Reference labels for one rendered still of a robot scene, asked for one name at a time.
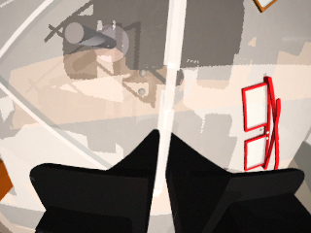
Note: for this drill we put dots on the grey flat panel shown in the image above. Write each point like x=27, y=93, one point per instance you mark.
x=302, y=161

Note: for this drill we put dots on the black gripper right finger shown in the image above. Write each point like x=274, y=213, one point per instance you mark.
x=200, y=191

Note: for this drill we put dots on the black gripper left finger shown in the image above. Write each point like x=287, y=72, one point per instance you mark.
x=125, y=190

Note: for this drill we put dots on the grey cylinder on round base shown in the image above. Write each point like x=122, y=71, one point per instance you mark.
x=110, y=42

